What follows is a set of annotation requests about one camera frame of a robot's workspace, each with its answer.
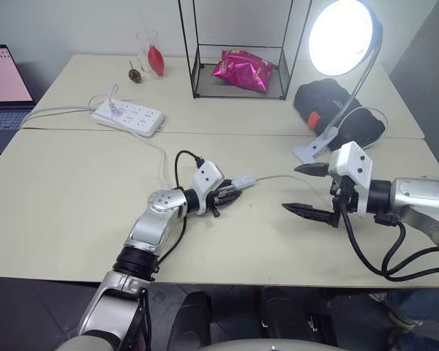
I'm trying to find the dark rounded shape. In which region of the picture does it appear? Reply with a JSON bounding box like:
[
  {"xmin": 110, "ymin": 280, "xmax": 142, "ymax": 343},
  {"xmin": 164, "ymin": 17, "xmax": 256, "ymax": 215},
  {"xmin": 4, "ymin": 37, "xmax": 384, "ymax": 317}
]
[{"xmin": 167, "ymin": 290, "xmax": 214, "ymax": 351}]

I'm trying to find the open laptop computer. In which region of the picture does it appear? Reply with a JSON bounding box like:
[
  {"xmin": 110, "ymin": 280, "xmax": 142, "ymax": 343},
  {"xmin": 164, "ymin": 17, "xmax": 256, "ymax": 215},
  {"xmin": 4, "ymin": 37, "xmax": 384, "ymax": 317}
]
[{"xmin": 0, "ymin": 45, "xmax": 38, "ymax": 155}]

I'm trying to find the black pouch with orange tag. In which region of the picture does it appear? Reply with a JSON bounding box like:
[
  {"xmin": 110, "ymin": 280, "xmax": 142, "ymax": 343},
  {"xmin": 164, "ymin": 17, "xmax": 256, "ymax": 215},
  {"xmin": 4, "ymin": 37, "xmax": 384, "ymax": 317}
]
[{"xmin": 293, "ymin": 78, "xmax": 387, "ymax": 148}]

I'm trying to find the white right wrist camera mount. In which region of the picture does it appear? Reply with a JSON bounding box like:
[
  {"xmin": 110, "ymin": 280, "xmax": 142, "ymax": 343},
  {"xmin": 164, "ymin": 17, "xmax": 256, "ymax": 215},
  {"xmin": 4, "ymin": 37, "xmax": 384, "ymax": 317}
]
[{"xmin": 327, "ymin": 140, "xmax": 373, "ymax": 216}]

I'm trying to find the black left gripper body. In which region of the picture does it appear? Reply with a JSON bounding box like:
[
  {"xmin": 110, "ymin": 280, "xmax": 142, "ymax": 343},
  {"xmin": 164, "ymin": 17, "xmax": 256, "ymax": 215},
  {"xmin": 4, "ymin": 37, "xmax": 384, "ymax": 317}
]
[{"xmin": 206, "ymin": 178, "xmax": 236, "ymax": 219}]

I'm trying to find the white clip-on desk lamp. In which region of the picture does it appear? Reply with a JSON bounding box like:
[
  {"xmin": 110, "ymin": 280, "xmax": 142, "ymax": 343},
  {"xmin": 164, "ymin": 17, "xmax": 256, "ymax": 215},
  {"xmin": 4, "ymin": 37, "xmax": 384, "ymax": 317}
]
[{"xmin": 291, "ymin": 0, "xmax": 385, "ymax": 165}]

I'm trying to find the small dark red ornament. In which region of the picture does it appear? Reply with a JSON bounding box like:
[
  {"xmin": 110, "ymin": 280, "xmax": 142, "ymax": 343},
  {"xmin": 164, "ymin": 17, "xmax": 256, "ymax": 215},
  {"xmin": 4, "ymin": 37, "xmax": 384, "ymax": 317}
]
[{"xmin": 127, "ymin": 59, "xmax": 144, "ymax": 85}]

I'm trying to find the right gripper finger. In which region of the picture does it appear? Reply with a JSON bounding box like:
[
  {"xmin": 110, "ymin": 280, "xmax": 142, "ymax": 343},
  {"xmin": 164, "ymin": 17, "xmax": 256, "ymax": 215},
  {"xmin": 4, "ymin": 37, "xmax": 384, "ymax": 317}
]
[
  {"xmin": 294, "ymin": 162, "xmax": 329, "ymax": 178},
  {"xmin": 281, "ymin": 201, "xmax": 340, "ymax": 230}
]

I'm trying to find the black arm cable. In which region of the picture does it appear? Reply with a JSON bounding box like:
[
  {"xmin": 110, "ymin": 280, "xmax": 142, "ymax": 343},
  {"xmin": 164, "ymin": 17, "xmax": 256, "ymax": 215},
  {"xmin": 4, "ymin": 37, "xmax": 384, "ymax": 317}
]
[
  {"xmin": 146, "ymin": 150, "xmax": 206, "ymax": 282},
  {"xmin": 338, "ymin": 204, "xmax": 439, "ymax": 284}
]

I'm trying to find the white inline cord switch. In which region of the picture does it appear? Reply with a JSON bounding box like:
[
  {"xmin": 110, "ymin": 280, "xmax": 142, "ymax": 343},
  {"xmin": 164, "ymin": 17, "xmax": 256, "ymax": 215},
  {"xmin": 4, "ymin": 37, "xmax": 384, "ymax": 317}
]
[{"xmin": 232, "ymin": 174, "xmax": 258, "ymax": 192}]

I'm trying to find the pink foil snack bag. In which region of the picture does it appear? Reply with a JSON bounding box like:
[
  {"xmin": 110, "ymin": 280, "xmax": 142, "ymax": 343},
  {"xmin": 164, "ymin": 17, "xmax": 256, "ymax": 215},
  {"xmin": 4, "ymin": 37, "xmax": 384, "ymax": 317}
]
[{"xmin": 211, "ymin": 50, "xmax": 277, "ymax": 94}]

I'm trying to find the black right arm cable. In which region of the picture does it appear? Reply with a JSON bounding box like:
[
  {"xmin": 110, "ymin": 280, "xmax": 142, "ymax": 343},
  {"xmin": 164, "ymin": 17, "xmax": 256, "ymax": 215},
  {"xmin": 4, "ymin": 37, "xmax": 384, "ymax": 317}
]
[{"xmin": 338, "ymin": 204, "xmax": 439, "ymax": 284}]

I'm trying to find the beige robot torso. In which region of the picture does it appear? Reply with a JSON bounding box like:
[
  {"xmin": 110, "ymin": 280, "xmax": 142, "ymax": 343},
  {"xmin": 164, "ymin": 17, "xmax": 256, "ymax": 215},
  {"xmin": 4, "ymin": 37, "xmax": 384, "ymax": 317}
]
[{"xmin": 60, "ymin": 334, "xmax": 352, "ymax": 351}]

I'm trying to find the white power strip cable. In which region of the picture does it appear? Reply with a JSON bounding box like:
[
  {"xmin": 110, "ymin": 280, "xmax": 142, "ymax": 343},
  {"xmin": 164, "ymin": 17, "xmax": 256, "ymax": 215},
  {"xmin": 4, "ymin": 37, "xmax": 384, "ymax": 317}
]
[{"xmin": 20, "ymin": 105, "xmax": 98, "ymax": 128}]

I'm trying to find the clear glass vase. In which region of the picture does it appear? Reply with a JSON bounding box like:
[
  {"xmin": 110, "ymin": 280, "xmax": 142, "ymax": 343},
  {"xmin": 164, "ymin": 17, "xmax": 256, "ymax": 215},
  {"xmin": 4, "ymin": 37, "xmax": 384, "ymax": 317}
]
[{"xmin": 135, "ymin": 30, "xmax": 170, "ymax": 80}]

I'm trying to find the red ornament in vase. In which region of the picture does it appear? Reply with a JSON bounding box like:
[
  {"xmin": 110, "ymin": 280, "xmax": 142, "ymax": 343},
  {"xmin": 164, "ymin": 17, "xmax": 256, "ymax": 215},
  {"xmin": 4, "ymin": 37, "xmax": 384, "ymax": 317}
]
[{"xmin": 147, "ymin": 43, "xmax": 167, "ymax": 78}]

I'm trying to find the black wire frame rack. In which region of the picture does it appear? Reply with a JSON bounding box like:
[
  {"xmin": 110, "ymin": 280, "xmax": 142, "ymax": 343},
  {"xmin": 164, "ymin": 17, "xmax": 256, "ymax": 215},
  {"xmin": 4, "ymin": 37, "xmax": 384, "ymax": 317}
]
[{"xmin": 178, "ymin": 0, "xmax": 312, "ymax": 101}]

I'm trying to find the person leg in jeans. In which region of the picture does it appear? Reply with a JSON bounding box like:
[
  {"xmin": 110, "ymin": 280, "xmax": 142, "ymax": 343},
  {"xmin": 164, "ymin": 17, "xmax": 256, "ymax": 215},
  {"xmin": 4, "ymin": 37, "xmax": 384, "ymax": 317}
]
[{"xmin": 365, "ymin": 288, "xmax": 439, "ymax": 351}]

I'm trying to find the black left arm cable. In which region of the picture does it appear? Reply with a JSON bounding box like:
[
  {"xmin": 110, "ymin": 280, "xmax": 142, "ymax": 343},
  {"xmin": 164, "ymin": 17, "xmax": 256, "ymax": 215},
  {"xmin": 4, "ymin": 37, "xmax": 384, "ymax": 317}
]
[{"xmin": 146, "ymin": 150, "xmax": 206, "ymax": 282}]

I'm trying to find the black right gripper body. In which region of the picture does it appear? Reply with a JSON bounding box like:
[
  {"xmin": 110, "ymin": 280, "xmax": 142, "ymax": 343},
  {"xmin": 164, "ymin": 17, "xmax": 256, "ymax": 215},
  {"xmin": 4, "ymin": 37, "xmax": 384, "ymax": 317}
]
[{"xmin": 329, "ymin": 174, "xmax": 360, "ymax": 219}]

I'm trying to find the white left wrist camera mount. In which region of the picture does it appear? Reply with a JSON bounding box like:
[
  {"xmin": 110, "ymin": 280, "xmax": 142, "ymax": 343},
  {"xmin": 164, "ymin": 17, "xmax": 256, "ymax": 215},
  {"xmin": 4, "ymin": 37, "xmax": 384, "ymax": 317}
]
[{"xmin": 191, "ymin": 162, "xmax": 224, "ymax": 216}]

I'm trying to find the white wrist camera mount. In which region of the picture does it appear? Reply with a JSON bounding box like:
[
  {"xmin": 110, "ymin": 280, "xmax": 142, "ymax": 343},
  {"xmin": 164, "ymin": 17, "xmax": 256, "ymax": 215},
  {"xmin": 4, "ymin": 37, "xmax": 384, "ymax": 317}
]
[
  {"xmin": 327, "ymin": 140, "xmax": 373, "ymax": 216},
  {"xmin": 191, "ymin": 162, "xmax": 224, "ymax": 216}
]

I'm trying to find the white power strip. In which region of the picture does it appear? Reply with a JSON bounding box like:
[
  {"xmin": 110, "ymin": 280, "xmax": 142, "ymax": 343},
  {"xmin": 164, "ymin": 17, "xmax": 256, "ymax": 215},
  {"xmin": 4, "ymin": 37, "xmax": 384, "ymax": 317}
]
[{"xmin": 91, "ymin": 99, "xmax": 167, "ymax": 138}]

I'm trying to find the white lamp power cord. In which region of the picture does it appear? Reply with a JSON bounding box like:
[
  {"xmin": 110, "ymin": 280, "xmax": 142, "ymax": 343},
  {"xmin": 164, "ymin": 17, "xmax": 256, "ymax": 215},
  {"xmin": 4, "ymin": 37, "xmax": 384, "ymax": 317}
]
[{"xmin": 89, "ymin": 84, "xmax": 391, "ymax": 195}]

